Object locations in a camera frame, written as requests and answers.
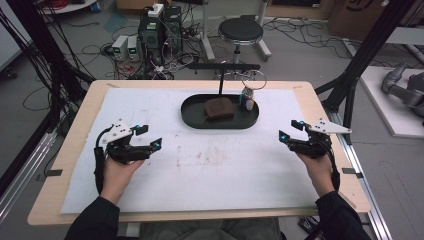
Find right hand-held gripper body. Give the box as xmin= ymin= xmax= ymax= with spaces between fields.
xmin=288 ymin=118 xmax=353 ymax=160

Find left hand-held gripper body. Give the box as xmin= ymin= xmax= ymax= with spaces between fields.
xmin=105 ymin=118 xmax=153 ymax=165

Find black oval tray with stand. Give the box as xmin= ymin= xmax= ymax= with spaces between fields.
xmin=180 ymin=62 xmax=261 ymax=130

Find key ring with coloured tags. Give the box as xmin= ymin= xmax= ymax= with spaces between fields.
xmin=239 ymin=69 xmax=268 ymax=112

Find brown zip pouch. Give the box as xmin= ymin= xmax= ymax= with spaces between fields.
xmin=201 ymin=97 xmax=236 ymax=123

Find person's left hand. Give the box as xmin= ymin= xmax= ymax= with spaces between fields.
xmin=99 ymin=155 xmax=146 ymax=205

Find person's right hand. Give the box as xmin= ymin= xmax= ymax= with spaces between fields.
xmin=294 ymin=151 xmax=336 ymax=198

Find white table mat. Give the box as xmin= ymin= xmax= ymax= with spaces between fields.
xmin=59 ymin=87 xmax=319 ymax=215

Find white platform board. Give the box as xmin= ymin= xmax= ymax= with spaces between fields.
xmin=359 ymin=65 xmax=424 ymax=139

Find white power supply box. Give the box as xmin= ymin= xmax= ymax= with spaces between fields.
xmin=127 ymin=35 xmax=142 ymax=62
xmin=111 ymin=34 xmax=129 ymax=62

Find black computer tower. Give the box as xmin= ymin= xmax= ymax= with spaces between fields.
xmin=138 ymin=6 xmax=165 ymax=65
xmin=163 ymin=5 xmax=184 ymax=54

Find person's lap grey trousers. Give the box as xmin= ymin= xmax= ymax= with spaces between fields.
xmin=139 ymin=218 xmax=283 ymax=240

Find black round stool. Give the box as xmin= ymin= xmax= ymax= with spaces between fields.
xmin=213 ymin=14 xmax=264 ymax=81

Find cardboard box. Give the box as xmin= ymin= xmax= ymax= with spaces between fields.
xmin=328 ymin=0 xmax=424 ymax=42

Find white power strip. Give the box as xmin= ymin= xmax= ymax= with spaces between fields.
xmin=147 ymin=3 xmax=165 ymax=18

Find white round table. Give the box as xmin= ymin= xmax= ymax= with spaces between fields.
xmin=39 ymin=0 xmax=99 ymax=15

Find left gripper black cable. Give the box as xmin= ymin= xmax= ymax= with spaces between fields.
xmin=93 ymin=124 xmax=115 ymax=196

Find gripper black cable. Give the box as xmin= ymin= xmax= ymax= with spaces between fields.
xmin=93 ymin=124 xmax=115 ymax=196
xmin=298 ymin=141 xmax=342 ymax=240

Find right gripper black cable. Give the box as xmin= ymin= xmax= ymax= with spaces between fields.
xmin=298 ymin=141 xmax=342 ymax=240

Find tangle of floor cables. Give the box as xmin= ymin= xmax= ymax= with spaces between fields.
xmin=79 ymin=19 xmax=209 ymax=81

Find aluminium rail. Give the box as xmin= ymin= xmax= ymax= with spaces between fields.
xmin=328 ymin=111 xmax=394 ymax=240
xmin=0 ymin=129 xmax=58 ymax=223

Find white metal frame legs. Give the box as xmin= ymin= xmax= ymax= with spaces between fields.
xmin=199 ymin=0 xmax=273 ymax=63

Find black frame post with cables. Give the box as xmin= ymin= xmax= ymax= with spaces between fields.
xmin=0 ymin=0 xmax=96 ymax=134

